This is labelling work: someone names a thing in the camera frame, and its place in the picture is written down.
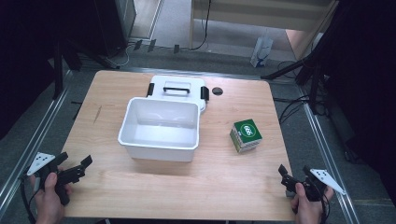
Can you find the white lid with black handle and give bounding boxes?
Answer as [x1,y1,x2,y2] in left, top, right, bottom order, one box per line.
[146,75,210,114]

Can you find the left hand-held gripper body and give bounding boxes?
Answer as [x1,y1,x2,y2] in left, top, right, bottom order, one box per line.
[26,151,87,207]

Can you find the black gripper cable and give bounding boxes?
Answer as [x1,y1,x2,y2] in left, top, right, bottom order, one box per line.
[319,192,332,224]
[19,175,39,224]

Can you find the black metal stand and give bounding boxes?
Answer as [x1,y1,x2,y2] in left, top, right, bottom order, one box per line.
[261,46,331,117]
[50,38,83,101]

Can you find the green and white carton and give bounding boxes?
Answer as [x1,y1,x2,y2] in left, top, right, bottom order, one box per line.
[229,118,263,154]

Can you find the light wooden furniture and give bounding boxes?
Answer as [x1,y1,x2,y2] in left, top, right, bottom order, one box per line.
[188,0,340,61]

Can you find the white floor cable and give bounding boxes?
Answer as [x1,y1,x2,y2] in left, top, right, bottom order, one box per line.
[105,42,131,68]

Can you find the black hanging cable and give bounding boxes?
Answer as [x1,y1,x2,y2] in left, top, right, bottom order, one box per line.
[190,0,213,51]

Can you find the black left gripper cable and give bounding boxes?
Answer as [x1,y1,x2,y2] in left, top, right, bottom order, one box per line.
[19,175,39,224]

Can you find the black cabinet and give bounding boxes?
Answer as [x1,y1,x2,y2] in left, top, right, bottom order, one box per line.
[92,0,137,58]

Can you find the metal floor rail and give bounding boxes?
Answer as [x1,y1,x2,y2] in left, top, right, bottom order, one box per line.
[297,85,361,224]
[0,70,74,217]

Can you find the white plastic storage box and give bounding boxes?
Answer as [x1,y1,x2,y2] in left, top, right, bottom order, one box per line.
[117,96,201,163]

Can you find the white paper bag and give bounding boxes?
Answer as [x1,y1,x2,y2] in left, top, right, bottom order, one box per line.
[249,29,275,68]

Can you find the person's left hand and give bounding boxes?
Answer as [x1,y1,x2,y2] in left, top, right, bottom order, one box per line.
[30,172,74,224]

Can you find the black floor cables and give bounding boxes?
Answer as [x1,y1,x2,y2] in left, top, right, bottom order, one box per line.
[273,60,314,125]

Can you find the person's right hand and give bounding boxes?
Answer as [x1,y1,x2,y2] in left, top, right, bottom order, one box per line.
[290,182,335,224]

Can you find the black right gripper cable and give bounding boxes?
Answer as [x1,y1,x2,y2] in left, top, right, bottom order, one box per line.
[319,192,332,224]

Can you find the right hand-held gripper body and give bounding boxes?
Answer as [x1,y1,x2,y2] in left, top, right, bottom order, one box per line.
[280,168,347,203]

